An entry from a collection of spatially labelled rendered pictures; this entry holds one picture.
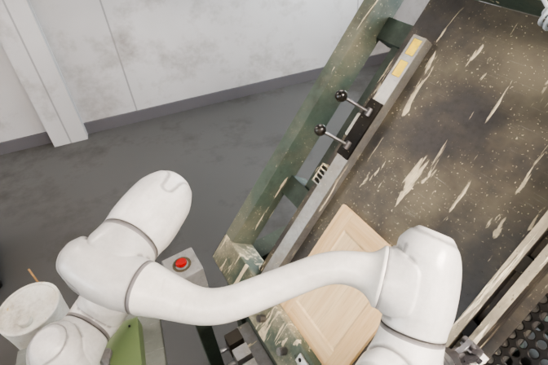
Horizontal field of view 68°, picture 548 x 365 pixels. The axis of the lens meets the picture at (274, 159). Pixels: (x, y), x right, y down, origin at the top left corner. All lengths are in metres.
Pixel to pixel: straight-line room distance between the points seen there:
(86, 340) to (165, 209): 0.61
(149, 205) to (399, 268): 0.50
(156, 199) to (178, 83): 3.30
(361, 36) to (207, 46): 2.74
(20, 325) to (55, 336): 1.06
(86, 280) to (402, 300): 0.54
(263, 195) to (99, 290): 0.84
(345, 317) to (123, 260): 0.71
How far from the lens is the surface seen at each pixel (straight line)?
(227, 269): 1.60
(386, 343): 0.70
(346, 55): 1.42
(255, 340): 1.56
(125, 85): 4.10
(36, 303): 2.48
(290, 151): 1.46
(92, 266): 0.82
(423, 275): 0.66
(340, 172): 1.29
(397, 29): 1.45
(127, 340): 1.59
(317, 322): 1.34
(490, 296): 1.04
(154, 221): 0.85
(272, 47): 4.23
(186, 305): 0.75
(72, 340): 1.35
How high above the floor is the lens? 2.12
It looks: 39 degrees down
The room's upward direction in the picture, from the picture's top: 5 degrees counter-clockwise
